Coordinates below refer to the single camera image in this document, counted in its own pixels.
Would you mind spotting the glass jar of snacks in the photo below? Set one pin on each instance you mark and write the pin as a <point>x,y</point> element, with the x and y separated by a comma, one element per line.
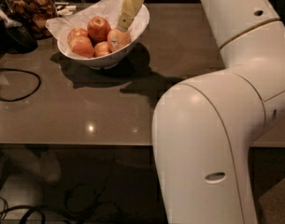
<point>35,13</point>

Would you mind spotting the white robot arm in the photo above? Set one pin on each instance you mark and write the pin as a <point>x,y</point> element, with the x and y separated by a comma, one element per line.
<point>202,127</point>

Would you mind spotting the back left red apple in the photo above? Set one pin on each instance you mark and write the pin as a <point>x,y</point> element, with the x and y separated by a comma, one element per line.
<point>75,32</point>

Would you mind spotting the white ceramic bowl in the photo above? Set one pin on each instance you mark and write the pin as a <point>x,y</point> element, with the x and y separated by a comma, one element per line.
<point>111,58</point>

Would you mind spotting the small white items behind bowl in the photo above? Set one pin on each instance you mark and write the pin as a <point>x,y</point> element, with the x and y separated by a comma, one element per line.
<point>65,10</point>

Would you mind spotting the black round appliance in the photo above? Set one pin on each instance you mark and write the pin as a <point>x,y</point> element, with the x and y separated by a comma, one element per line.
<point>20,39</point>

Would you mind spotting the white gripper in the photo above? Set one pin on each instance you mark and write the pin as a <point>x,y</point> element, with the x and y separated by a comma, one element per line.
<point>127,13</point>

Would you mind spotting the top red apple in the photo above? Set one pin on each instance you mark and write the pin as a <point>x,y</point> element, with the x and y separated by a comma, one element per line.
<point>98,28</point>

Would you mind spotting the front left red apple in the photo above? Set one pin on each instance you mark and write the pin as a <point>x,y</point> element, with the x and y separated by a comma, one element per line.
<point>82,46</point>

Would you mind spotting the red apple with sticker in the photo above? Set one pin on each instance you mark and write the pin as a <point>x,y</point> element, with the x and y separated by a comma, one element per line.
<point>117,40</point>

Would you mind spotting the small middle red apple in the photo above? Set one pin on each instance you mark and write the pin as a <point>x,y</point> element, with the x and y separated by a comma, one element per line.
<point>101,49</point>

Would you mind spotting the white paper bowl liner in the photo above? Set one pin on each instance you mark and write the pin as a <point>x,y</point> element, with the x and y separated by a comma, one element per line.
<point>54,25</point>

